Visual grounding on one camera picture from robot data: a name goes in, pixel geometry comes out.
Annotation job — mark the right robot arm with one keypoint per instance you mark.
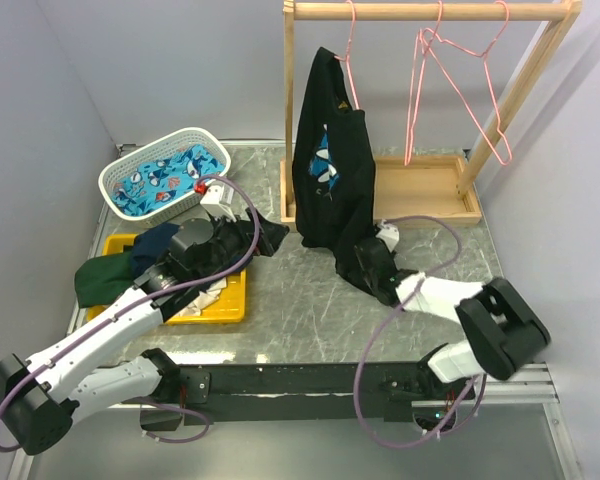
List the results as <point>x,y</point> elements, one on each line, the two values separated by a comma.
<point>501,331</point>

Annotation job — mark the white plastic basket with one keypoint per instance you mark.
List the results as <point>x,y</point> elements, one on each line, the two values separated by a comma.
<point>168,144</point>

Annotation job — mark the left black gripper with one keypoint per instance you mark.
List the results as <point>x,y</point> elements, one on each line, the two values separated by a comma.
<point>270,236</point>

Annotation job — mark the navy blue garment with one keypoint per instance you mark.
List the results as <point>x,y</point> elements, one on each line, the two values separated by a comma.
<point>149,246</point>

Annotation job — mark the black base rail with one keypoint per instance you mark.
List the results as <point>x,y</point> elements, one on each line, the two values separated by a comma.
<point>319,391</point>

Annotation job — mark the black t shirt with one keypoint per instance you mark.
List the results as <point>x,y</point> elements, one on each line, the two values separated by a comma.
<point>333,170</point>

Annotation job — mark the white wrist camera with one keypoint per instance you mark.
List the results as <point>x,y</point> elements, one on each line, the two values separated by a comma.
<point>389,234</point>
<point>216,200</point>

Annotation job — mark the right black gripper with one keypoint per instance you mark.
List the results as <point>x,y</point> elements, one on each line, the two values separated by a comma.
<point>356,263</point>

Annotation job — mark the blue shark print cloth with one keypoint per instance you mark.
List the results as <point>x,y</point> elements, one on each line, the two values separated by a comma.
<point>162,180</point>

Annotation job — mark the white cloth in tray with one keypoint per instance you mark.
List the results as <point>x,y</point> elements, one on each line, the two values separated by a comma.
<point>203,300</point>

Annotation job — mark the wooden clothes rack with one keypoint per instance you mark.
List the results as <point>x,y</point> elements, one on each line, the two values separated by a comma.
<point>438,185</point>

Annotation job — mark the dark green garment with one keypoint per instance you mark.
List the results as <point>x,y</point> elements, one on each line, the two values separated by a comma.
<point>101,280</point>

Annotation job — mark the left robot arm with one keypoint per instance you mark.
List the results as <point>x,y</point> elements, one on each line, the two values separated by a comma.
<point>42,397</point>

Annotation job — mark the yellow plastic tray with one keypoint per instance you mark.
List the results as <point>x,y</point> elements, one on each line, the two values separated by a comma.
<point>229,308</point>

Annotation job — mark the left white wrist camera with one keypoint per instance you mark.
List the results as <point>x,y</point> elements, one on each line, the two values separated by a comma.
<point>216,200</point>

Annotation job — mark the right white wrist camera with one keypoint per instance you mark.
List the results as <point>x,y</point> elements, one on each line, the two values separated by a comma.
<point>389,234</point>

